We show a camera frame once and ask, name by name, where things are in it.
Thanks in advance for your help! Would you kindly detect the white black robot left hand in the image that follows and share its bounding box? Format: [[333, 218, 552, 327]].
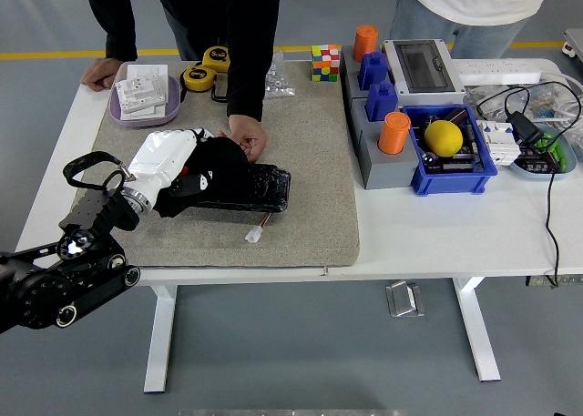
[[126, 127, 216, 201]]

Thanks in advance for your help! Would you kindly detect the person's left hand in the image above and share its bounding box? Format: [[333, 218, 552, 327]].
[[217, 114, 269, 165]]

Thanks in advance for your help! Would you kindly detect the person's right hand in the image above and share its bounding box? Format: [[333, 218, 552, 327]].
[[80, 56, 120, 93]]

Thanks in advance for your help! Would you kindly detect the black rag with red patch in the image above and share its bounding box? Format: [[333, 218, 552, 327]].
[[152, 136, 256, 219]]

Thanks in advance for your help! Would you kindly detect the black panel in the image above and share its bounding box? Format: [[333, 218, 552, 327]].
[[195, 162, 292, 215]]

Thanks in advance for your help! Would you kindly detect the colourful puzzle cube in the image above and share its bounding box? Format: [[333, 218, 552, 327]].
[[311, 43, 342, 83]]

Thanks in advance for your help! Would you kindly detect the purple tray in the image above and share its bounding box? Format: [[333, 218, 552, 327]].
[[108, 73, 183, 128]]

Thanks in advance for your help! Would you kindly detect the clear bag of metal nuts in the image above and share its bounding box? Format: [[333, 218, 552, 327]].
[[263, 49, 296, 100]]

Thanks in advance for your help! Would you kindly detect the grey-brown mat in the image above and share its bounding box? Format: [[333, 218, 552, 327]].
[[75, 59, 361, 269]]

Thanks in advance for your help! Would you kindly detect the yellow tape measure with print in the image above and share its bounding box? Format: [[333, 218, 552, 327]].
[[201, 46, 231, 75]]

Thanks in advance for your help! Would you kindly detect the grey holder block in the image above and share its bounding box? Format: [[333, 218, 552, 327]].
[[349, 97, 421, 191], [340, 45, 393, 104]]

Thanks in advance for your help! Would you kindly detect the person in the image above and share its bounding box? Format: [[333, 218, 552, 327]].
[[390, 0, 557, 61], [81, 0, 284, 165]]

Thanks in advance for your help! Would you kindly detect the blue block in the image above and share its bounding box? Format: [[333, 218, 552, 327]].
[[365, 79, 399, 124], [357, 50, 389, 92]]

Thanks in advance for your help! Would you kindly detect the orange cylinder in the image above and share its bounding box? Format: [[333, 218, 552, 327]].
[[353, 24, 380, 64], [377, 111, 412, 155]]

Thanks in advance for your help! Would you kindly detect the white table leg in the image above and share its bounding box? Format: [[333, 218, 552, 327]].
[[143, 284, 178, 394], [452, 277, 502, 383]]

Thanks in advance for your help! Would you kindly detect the yellow ball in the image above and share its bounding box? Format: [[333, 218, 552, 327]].
[[424, 119, 465, 157]]

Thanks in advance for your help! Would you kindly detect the blue plastic bin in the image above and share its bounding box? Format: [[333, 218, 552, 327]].
[[400, 105, 498, 197]]

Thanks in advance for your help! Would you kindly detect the black circuit board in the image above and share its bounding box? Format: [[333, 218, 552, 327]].
[[439, 154, 477, 174]]

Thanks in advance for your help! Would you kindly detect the clear bag of small parts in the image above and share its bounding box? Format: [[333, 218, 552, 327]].
[[464, 84, 516, 117]]

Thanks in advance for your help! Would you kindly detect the white circuit breaker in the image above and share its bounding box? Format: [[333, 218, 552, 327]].
[[476, 118, 521, 167]]

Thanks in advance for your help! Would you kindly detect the white power strip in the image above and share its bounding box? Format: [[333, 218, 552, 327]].
[[450, 58, 543, 86]]

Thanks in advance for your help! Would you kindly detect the black power adapter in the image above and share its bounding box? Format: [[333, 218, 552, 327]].
[[506, 110, 546, 147]]

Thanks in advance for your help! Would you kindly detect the light blue tray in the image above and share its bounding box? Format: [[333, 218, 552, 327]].
[[508, 124, 578, 181]]

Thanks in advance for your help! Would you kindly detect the black terminal block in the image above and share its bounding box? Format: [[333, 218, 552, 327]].
[[518, 147, 561, 174]]

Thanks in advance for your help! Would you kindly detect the clear bag of blue parts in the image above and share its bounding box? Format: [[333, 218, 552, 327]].
[[527, 84, 576, 122]]

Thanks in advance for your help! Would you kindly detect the green plastic part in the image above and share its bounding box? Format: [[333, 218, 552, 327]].
[[537, 132, 568, 167]]

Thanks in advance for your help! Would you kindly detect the white switch module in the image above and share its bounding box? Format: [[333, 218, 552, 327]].
[[114, 76, 167, 115]]

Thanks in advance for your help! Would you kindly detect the large white switch plate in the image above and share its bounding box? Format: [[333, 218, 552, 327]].
[[125, 64, 169, 117]]

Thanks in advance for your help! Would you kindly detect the black tape measure strap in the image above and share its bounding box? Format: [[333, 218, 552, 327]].
[[210, 75, 229, 103]]

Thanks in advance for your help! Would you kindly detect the white connector with orange wires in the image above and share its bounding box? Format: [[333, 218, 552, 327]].
[[244, 212, 274, 245]]

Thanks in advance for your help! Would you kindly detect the grey enclosure with clear lid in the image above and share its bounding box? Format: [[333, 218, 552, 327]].
[[381, 38, 466, 107]]

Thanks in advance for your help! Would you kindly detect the black cable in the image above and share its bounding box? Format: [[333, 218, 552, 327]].
[[476, 79, 583, 289]]

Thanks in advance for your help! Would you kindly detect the white cable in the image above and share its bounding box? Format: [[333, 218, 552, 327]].
[[539, 69, 583, 117]]

